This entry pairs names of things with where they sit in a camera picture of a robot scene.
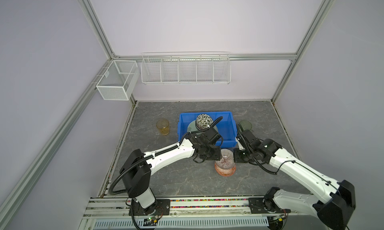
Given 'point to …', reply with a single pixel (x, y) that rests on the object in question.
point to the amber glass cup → (163, 125)
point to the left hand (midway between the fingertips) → (218, 160)
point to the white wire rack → (186, 68)
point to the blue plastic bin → (226, 126)
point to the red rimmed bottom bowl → (226, 166)
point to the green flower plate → (214, 127)
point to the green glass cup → (246, 125)
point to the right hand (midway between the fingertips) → (234, 158)
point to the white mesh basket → (119, 80)
